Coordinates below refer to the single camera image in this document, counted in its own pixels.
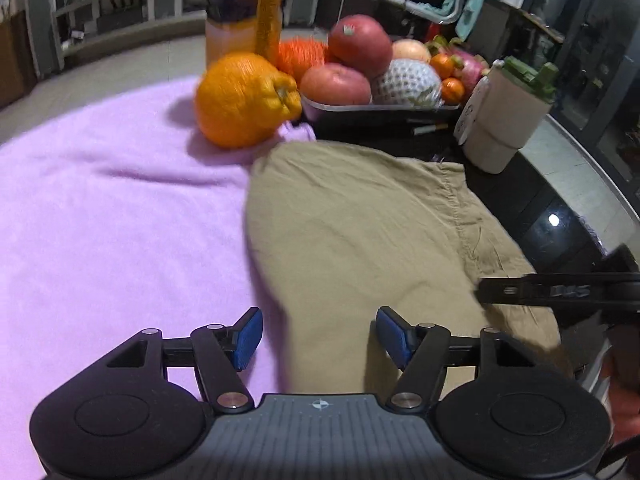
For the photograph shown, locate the pale yellow pear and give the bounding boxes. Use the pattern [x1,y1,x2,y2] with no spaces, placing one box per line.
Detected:
[391,39,432,65]

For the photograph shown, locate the white foam-netted fruit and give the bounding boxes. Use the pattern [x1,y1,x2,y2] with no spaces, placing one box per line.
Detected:
[371,58,444,109]

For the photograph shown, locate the grey television stand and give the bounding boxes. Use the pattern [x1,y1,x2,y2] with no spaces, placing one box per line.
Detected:
[25,0,187,72]

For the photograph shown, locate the orange juice bottle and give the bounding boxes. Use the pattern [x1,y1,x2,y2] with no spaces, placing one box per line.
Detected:
[205,0,291,70]

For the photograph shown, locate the orange fuzzy net fruit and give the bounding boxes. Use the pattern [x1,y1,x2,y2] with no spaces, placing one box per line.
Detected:
[274,37,342,82]

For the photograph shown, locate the red apple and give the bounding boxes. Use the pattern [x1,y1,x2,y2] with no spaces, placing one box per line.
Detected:
[299,62,374,107]
[327,15,394,80]

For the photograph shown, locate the pink blanket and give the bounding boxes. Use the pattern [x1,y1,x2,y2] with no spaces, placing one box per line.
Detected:
[0,75,321,480]

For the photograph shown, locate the teal baby stroller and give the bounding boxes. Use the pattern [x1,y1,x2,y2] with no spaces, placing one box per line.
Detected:
[372,0,489,41]

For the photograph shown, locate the dark glass cabinet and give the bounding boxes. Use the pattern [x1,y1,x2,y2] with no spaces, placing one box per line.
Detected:
[520,0,640,183]

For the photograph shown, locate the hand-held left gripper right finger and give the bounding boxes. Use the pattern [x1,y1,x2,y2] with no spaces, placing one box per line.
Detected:
[376,306,535,413]

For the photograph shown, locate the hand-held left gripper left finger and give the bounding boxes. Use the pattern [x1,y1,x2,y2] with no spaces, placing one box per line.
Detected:
[106,307,264,413]

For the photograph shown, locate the beige tumbler with green lid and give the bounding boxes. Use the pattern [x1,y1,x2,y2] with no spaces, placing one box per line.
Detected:
[452,56,560,175]

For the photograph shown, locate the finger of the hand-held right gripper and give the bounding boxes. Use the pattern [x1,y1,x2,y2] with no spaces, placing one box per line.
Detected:
[475,273,609,307]

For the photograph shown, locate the khaki pants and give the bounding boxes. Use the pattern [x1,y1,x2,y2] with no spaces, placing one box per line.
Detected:
[244,140,576,396]

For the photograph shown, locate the person's right hand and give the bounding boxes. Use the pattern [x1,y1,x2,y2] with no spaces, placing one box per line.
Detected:
[600,347,640,441]

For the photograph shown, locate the small tangerine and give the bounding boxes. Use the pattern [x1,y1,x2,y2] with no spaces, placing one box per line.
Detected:
[441,77,466,104]
[430,52,459,81]

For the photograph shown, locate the large bumpy orange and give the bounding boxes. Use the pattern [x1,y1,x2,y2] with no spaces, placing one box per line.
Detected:
[194,52,304,150]

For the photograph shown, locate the black fruit tray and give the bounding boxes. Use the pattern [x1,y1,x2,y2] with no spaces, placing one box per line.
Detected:
[300,92,462,143]

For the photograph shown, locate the pink dragon fruit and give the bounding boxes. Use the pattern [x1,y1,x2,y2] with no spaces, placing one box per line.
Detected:
[425,35,492,92]

